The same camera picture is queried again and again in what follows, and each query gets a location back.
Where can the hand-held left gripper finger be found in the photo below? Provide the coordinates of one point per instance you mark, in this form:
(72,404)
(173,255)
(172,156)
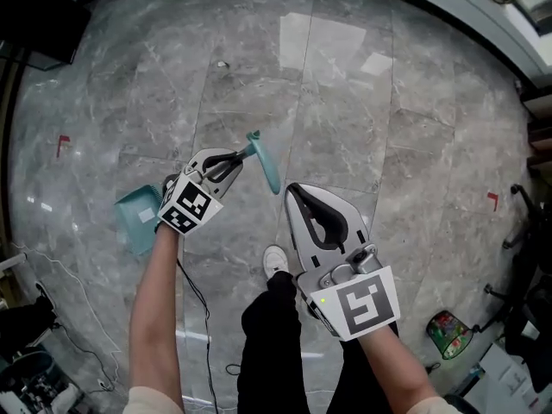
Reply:
(228,179)
(215,155)

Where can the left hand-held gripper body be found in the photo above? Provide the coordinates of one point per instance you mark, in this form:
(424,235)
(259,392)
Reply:
(190,203)

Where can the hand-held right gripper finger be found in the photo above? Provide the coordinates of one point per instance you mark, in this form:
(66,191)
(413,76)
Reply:
(349,218)
(299,231)

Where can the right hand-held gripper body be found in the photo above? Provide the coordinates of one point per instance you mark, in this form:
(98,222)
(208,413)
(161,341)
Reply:
(362,304)

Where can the person's left forearm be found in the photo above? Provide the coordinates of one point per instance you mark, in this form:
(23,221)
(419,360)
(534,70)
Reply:
(155,309)

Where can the person's right forearm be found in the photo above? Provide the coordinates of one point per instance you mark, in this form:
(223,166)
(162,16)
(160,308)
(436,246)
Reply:
(392,360)

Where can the person's left white shoe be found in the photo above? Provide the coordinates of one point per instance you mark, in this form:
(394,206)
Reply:
(276,260)

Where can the person's right leg black trousers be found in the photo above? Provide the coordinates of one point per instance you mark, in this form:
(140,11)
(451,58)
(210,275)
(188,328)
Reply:
(353,382)

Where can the person's leg black trousers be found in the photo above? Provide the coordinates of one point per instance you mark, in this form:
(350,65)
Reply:
(353,382)
(269,343)

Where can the small floor scrap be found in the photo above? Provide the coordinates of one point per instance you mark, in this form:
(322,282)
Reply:
(222,64)

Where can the black mesh waste basket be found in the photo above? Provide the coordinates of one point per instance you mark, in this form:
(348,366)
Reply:
(450,334)

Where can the person's left leg black trousers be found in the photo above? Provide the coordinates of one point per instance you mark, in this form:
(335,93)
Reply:
(269,343)

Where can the red tape corner mark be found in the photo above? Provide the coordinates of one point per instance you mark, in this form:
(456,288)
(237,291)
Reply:
(494,198)
(63,141)

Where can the black office chair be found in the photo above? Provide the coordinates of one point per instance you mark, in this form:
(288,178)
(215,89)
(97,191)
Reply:
(519,214)
(530,317)

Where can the black sneaker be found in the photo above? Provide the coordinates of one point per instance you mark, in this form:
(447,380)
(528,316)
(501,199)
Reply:
(46,300)

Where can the person's cream shirt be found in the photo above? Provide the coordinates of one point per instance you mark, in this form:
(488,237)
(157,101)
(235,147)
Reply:
(153,401)

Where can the black cabinet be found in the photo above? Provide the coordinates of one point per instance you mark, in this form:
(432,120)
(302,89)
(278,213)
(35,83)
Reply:
(43,24)

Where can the curved wooden frame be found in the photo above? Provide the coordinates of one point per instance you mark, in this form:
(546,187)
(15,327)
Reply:
(8,153)

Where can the brown wooden door frame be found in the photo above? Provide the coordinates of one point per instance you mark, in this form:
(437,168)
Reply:
(539,132)

